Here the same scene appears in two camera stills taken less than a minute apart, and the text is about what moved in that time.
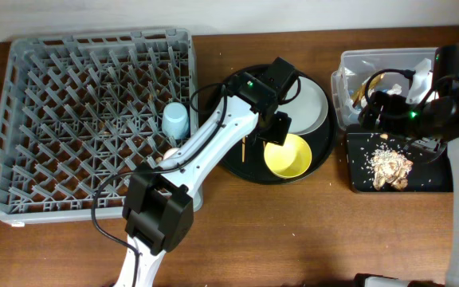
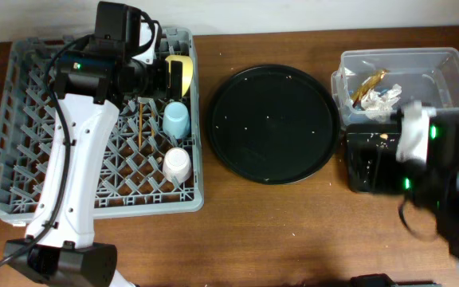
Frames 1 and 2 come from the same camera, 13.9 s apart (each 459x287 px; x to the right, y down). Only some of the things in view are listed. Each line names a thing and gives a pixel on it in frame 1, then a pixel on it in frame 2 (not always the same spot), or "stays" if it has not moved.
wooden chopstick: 243,142 → 140,123
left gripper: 277,129 → 158,88
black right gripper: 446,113 → 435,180
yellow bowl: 288,160 → 187,69
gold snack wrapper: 361,91 stays
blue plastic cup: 175,120 stays
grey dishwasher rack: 76,112 stays
